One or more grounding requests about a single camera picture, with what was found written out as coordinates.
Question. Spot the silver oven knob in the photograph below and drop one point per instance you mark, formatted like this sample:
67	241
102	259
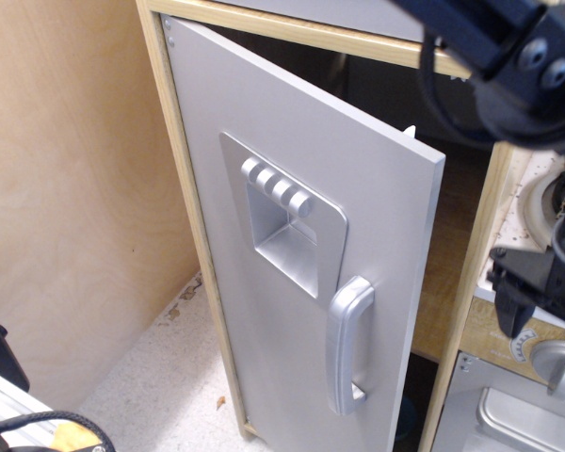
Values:
548	361

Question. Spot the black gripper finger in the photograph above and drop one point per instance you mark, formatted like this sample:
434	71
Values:
514	308

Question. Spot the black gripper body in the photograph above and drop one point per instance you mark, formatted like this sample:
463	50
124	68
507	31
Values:
540	274

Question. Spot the wooden toy kitchen frame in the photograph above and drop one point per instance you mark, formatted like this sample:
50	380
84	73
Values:
462	224

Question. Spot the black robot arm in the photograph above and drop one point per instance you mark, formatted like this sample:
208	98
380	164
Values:
515	52

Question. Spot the blue bowl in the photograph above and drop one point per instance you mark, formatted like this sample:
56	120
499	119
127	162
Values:
406	419

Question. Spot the aluminium rail base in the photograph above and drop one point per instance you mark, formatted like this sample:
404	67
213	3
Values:
15	402

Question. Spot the orange tape scrap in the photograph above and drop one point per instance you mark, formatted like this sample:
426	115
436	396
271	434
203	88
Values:
70	436

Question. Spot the grey freezer door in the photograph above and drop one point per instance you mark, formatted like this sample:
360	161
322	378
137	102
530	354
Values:
371	16

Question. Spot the white speckled stove top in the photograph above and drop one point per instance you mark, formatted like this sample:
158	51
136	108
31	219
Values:
525	218

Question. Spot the silver oven door handle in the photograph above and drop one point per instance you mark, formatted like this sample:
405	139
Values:
519	424

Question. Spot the silver ice dispenser panel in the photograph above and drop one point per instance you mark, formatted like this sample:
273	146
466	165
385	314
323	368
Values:
293	227

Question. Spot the grey oven door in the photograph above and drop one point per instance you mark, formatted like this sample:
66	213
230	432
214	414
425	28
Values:
458	429

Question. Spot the silver fridge door handle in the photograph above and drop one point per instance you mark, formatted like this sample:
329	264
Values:
346	308

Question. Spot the grey fridge door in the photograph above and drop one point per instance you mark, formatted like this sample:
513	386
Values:
386	182

